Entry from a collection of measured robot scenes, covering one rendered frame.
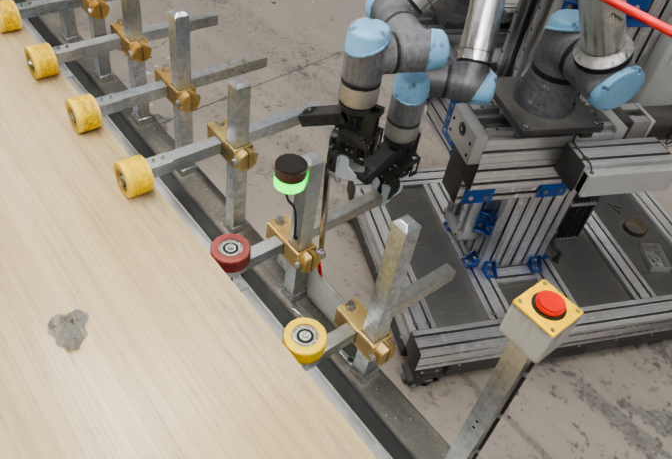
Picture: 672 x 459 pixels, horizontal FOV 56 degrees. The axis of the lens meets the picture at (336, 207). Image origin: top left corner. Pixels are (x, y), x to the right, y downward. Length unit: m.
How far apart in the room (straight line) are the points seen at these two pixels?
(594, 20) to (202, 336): 0.94
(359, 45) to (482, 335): 1.25
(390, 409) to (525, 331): 0.52
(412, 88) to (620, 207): 1.70
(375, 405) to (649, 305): 1.38
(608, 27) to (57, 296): 1.14
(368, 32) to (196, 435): 0.71
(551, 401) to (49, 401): 1.70
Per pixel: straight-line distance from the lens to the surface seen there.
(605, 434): 2.40
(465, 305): 2.21
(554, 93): 1.59
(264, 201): 2.70
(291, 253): 1.35
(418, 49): 1.17
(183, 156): 1.41
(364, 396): 1.36
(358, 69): 1.14
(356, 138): 1.23
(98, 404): 1.12
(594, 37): 1.38
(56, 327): 1.20
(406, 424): 1.35
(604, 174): 1.67
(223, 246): 1.30
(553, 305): 0.90
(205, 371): 1.13
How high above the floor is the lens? 1.87
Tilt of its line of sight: 43 degrees down
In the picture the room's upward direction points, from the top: 10 degrees clockwise
